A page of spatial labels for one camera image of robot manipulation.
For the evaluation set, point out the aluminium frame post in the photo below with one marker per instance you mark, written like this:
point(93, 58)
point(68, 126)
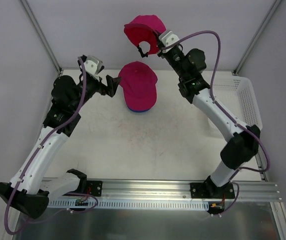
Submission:
point(267, 18)
point(40, 34)

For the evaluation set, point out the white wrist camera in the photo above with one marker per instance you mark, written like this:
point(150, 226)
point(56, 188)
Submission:
point(93, 66)
point(167, 38)

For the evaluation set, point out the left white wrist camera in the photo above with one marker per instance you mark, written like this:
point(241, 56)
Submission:
point(93, 66)

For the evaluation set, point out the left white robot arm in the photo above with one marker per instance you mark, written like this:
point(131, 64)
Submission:
point(25, 192)

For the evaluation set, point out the white slotted cable duct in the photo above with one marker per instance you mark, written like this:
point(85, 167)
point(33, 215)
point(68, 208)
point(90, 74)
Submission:
point(189, 205)

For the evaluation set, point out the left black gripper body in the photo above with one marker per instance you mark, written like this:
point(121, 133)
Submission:
point(103, 87)

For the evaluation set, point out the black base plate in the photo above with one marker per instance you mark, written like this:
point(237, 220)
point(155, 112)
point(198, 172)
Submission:
point(90, 187)
point(208, 190)

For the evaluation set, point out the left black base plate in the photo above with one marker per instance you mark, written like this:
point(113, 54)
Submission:
point(90, 187)

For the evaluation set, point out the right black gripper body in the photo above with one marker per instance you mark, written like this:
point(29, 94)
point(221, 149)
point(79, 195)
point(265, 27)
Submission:
point(161, 47)

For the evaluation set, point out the right aluminium frame post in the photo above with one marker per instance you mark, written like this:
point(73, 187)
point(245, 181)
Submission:
point(267, 18)

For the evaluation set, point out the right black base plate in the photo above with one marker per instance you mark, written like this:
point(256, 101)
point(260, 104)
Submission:
point(208, 190)

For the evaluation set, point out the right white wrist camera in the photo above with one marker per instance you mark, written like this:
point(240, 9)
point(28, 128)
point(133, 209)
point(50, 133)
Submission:
point(167, 38)

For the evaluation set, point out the aluminium mounting rail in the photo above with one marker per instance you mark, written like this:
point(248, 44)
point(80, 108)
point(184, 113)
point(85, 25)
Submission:
point(171, 190)

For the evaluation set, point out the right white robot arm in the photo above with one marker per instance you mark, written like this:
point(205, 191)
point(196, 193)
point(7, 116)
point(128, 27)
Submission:
point(242, 140)

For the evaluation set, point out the pink cap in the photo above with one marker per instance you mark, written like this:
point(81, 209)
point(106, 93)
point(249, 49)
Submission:
point(138, 81)
point(145, 28)

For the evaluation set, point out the white plastic basket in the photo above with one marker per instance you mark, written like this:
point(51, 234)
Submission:
point(237, 95)

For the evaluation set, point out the left aluminium frame post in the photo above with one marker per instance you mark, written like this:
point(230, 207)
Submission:
point(40, 34)

